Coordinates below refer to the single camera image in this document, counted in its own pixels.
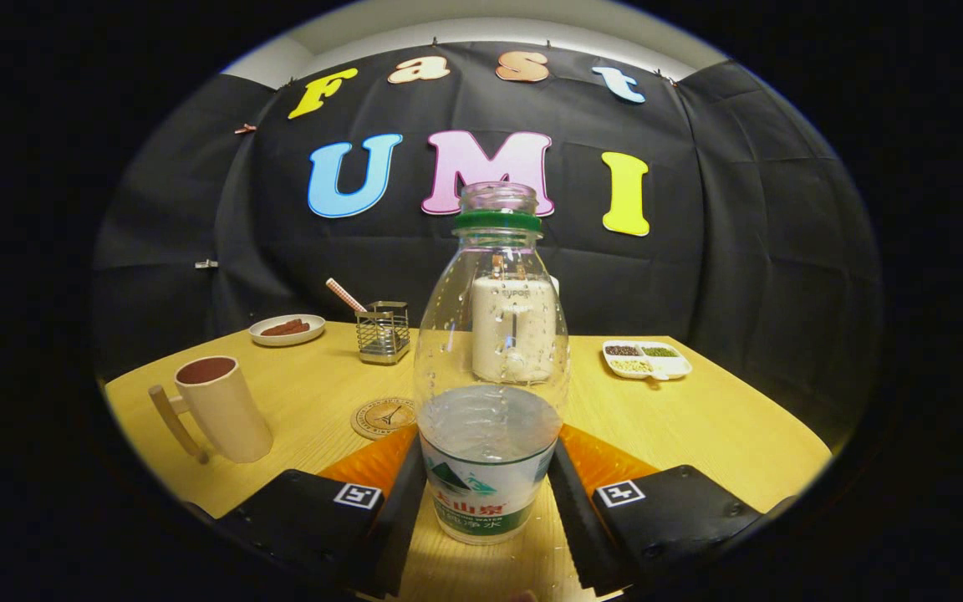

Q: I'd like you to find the white divided bean dish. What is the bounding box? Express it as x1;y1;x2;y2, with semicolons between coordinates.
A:
602;340;693;381

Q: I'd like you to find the metal wire holder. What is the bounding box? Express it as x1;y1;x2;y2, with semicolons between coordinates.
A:
355;301;411;365

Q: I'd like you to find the round cork coaster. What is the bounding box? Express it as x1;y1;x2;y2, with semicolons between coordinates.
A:
351;397;420;441

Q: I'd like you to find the clear plastic juice bottle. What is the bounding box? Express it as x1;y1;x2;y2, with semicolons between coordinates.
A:
413;181;571;546

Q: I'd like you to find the white oval plate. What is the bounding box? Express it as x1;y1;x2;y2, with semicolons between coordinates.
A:
248;314;327;347

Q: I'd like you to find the white toaster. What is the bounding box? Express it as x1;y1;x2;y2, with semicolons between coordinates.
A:
471;274;562;385

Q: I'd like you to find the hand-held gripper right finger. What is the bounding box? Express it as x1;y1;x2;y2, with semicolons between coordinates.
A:
547;425;796;598

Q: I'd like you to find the beige cup with wooden handle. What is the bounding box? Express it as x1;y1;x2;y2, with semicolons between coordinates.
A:
148;356;274;465

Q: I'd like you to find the black backdrop cloth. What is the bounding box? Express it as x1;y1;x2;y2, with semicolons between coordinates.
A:
90;42;884;444

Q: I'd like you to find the wooden table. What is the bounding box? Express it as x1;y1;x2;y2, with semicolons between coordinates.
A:
104;322;833;602

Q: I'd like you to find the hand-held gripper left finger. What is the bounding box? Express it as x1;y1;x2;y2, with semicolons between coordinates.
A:
206;425;429;599

